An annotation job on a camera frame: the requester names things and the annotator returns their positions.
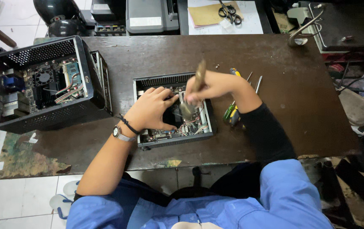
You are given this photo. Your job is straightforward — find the person's right hand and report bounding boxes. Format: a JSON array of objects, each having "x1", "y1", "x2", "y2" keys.
[{"x1": 185, "y1": 70, "x2": 244, "y2": 107}]

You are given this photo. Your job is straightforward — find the heap of cables and parts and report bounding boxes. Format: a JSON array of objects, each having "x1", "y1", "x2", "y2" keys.
[{"x1": 323, "y1": 52, "x2": 364, "y2": 229}]

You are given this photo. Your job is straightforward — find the black cord bracelet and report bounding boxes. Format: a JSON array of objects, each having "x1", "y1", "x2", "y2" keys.
[{"x1": 116, "y1": 113, "x2": 141, "y2": 135}]

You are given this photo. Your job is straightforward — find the grey printer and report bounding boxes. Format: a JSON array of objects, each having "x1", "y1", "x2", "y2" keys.
[{"x1": 125, "y1": 0, "x2": 180, "y2": 35}]

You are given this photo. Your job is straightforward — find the brown paper envelope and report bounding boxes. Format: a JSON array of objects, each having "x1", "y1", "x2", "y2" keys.
[{"x1": 187, "y1": 1, "x2": 244, "y2": 29}]

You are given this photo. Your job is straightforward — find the black ink tank printer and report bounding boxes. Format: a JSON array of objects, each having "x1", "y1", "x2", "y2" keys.
[{"x1": 90, "y1": 0, "x2": 127, "y2": 37}]

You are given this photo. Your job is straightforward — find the white sandal with blue strap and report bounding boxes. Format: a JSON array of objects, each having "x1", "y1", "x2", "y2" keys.
[
  {"x1": 62, "y1": 180, "x2": 81, "y2": 196},
  {"x1": 49, "y1": 194, "x2": 74, "y2": 220}
]

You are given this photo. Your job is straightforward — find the white paper sheet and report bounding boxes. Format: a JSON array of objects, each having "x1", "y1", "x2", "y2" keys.
[{"x1": 187, "y1": 0, "x2": 264, "y2": 35}]

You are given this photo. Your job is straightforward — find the black flat-topped machine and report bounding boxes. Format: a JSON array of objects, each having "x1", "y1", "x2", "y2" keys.
[{"x1": 287, "y1": 1, "x2": 364, "y2": 54}]

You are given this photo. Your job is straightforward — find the curved metal hook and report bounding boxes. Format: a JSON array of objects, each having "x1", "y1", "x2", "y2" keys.
[{"x1": 288, "y1": 3, "x2": 326, "y2": 48}]

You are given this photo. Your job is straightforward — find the black perforated case side panel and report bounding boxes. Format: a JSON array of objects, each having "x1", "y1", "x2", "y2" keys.
[{"x1": 90, "y1": 50, "x2": 113, "y2": 117}]

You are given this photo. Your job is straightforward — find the black motorcycle helmet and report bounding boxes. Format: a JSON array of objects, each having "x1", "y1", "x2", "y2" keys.
[{"x1": 33, "y1": 0, "x2": 86, "y2": 38}]

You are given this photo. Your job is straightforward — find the person's left hand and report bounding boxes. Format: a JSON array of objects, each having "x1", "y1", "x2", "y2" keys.
[{"x1": 123, "y1": 87, "x2": 180, "y2": 134}]

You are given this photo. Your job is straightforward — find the blue shirt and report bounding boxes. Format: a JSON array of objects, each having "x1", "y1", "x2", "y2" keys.
[{"x1": 66, "y1": 159, "x2": 334, "y2": 229}]

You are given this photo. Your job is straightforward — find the small black computer case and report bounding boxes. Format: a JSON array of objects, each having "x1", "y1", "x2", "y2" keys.
[{"x1": 133, "y1": 72, "x2": 216, "y2": 151}]

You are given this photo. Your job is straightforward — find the large open black computer case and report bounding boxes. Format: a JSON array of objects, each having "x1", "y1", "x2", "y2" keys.
[{"x1": 0, "y1": 35, "x2": 112, "y2": 134}]

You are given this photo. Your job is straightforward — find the black-handled scissors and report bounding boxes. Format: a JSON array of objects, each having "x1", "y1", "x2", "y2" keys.
[{"x1": 218, "y1": 0, "x2": 243, "y2": 26}]

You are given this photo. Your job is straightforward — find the wooden-handled dusting brush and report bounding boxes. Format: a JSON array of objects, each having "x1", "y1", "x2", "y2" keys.
[{"x1": 179, "y1": 59, "x2": 207, "y2": 120}]

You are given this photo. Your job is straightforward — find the silver wristwatch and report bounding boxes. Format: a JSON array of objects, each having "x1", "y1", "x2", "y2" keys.
[{"x1": 112, "y1": 125, "x2": 137, "y2": 142}]

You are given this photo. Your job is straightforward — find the green-handled screwdriver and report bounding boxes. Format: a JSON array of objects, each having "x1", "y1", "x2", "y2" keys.
[{"x1": 223, "y1": 71, "x2": 253, "y2": 121}]

